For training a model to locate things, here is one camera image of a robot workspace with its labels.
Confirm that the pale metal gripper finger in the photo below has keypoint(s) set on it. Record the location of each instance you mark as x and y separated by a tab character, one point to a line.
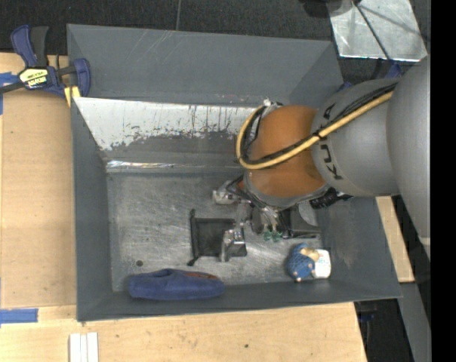
227	246
238	237

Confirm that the black square tray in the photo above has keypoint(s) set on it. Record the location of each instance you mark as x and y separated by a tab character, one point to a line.
208	237

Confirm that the blue toy animal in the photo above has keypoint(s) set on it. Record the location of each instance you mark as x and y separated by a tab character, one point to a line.
299	264

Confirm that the blue cloth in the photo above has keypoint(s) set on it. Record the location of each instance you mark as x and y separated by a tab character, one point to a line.
175	286

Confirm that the grey metal bin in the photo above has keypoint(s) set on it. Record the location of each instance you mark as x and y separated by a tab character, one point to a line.
160	224

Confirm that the small white container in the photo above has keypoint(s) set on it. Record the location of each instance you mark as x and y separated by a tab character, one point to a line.
322	264

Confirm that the pale wood board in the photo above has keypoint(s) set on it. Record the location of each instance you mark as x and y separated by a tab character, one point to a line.
35	202

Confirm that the black cylinder on white bracket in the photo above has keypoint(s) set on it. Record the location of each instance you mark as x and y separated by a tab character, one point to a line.
326	199

